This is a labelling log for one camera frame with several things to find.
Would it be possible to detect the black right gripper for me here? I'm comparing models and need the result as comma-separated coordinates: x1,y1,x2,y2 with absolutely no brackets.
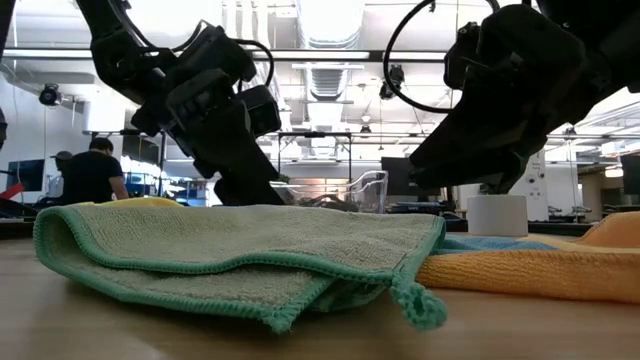
407,3,617,195

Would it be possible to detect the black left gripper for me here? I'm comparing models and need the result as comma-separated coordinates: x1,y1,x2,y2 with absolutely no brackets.
132,24,286,206

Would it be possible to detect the green microfiber towel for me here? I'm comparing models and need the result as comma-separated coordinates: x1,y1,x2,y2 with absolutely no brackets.
32,203,450,335

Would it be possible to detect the clear plastic bin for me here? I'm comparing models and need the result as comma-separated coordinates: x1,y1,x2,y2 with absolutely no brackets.
271,169,391,215

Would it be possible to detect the blue microfiber towel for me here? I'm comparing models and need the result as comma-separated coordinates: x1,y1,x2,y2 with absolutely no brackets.
430,235,560,256

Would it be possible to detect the yellow microfiber towel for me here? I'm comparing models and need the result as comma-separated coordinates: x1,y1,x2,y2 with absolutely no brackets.
89,196,185,209

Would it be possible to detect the orange microfiber towel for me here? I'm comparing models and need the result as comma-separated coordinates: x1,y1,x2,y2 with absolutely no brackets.
414,210,640,306

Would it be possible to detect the black ceiling spotlight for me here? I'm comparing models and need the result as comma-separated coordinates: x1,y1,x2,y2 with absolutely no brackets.
378,63,406,101
38,83,63,108

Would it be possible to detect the black computer monitor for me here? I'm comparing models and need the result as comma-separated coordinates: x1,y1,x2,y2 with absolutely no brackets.
379,156,444,198
5,158,46,194
619,153,640,197

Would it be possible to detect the white plant pot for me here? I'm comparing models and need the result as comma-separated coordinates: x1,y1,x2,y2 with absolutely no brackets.
465,193,530,238

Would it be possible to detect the white machine cabinet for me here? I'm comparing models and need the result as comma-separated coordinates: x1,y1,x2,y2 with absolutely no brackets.
519,147,550,223

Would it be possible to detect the person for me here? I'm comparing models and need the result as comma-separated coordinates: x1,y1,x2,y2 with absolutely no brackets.
59,136,130,206
46,150,75,199

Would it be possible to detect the red bar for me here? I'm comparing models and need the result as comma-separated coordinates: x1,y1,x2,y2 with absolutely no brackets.
0,181,26,201

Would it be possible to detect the black left camera cable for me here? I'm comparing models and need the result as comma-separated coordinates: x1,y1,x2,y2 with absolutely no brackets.
233,37,276,90

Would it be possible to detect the black camera cable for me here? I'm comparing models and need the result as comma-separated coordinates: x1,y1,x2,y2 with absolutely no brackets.
382,0,502,115
233,37,276,90

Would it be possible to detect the black right camera cable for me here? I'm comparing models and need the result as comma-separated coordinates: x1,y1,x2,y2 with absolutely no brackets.
382,0,502,115

